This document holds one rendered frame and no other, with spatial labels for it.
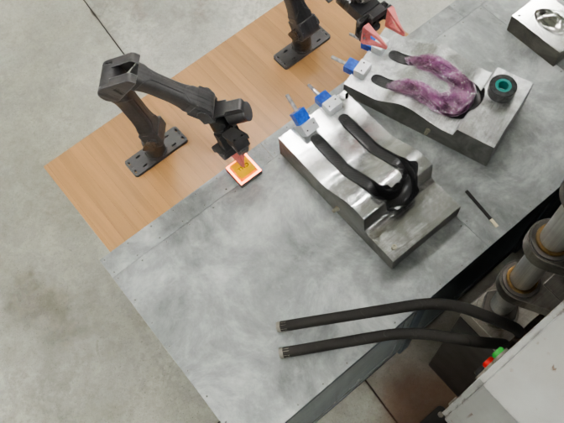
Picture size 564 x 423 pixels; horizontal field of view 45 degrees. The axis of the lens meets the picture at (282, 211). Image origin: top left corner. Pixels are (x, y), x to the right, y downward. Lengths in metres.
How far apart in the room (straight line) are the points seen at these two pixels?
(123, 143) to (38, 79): 1.37
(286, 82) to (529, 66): 0.78
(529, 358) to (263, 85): 1.35
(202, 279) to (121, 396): 0.93
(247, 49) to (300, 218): 0.65
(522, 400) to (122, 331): 1.92
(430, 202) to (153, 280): 0.82
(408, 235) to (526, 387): 0.81
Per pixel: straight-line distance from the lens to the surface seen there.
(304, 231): 1.98
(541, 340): 1.24
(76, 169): 2.21
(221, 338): 1.90
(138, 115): 1.94
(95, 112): 3.31
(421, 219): 1.95
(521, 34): 2.40
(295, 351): 1.83
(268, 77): 2.26
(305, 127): 1.99
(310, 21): 2.19
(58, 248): 3.03
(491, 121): 2.08
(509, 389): 1.21
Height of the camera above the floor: 2.62
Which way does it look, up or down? 65 degrees down
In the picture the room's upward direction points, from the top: 8 degrees counter-clockwise
